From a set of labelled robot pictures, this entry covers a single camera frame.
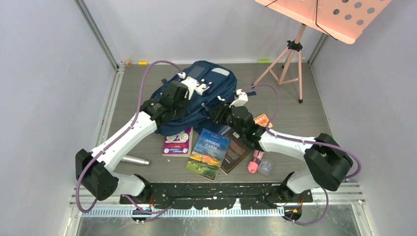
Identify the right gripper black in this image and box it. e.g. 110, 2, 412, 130
208, 100, 245, 138

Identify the navy blue backpack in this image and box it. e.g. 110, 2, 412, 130
155, 60, 238, 136

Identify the purple paperback book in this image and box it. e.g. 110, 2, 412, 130
161, 127, 193, 158

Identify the Animal Farm book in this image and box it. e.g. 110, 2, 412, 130
185, 129, 231, 181

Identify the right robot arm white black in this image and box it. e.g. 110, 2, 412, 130
210, 103, 353, 202

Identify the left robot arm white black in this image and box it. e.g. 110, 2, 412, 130
75, 79, 197, 204

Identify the clear bag of clips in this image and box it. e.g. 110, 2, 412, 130
257, 159, 273, 176

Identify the dark brown hardcover book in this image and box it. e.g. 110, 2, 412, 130
221, 129, 254, 175

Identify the small orange booklet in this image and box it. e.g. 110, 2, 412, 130
253, 113, 273, 128

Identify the small wooden block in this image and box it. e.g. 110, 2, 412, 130
124, 59, 132, 67

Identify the silver metal bottle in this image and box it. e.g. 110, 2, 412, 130
121, 156, 150, 166

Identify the pink music stand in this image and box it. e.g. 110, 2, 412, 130
250, 0, 393, 104

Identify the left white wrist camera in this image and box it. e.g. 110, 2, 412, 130
177, 72, 210, 100

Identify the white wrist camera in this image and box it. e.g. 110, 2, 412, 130
229, 89, 248, 108
177, 72, 210, 100

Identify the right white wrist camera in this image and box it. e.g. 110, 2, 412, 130
229, 89, 248, 108

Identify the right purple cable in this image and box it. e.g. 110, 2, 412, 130
242, 83, 362, 226

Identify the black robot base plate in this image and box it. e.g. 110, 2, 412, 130
119, 182, 313, 210

